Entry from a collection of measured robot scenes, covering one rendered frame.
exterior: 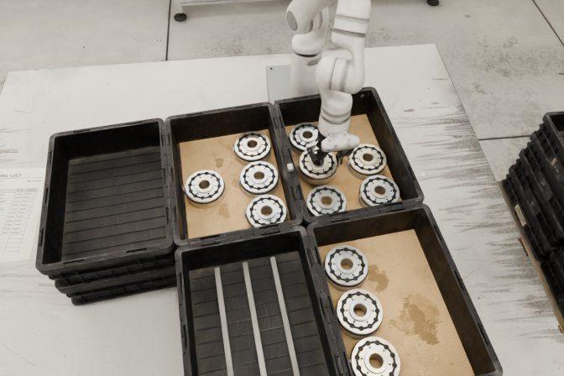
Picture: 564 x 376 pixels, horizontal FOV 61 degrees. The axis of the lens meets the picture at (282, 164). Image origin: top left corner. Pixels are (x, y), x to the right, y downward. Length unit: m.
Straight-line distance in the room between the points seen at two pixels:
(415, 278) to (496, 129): 1.65
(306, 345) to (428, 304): 0.30
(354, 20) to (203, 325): 0.73
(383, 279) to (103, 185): 0.77
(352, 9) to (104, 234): 0.80
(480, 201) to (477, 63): 1.65
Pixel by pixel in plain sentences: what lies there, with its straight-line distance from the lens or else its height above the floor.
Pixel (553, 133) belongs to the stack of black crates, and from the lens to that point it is 1.97.
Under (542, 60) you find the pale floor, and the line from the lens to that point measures 3.25.
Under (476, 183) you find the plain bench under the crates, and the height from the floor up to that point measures 0.70.
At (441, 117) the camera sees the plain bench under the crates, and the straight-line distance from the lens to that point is 1.69.
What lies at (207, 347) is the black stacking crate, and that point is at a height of 0.83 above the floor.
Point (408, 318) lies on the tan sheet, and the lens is 1.15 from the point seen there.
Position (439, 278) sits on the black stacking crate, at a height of 0.85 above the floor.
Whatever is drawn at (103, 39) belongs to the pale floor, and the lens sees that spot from 3.20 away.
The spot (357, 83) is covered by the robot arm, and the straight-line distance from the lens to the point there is 1.01.
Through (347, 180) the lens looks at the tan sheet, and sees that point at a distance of 1.30.
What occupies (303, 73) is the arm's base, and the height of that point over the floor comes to 0.91.
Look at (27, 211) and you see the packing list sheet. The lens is 1.57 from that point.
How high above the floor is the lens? 1.89
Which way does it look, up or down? 54 degrees down
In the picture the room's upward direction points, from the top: straight up
